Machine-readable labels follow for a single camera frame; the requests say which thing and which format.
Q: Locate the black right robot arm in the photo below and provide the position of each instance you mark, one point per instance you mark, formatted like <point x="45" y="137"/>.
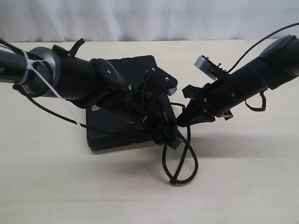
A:
<point x="275" y="66"/>

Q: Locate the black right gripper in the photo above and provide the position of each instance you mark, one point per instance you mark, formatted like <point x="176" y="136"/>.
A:
<point x="198" y="109"/>

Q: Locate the black plastic carry case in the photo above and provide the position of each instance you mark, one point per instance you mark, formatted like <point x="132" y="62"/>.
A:
<point x="105" y="130"/>

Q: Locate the white cable tie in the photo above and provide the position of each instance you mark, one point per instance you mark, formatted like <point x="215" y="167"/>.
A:
<point x="44" y="72"/>

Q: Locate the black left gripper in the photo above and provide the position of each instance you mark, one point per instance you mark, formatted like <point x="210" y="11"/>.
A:
<point x="147" y="112"/>

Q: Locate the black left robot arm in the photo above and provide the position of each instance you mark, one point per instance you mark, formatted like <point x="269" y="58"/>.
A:
<point x="133" y="89"/>

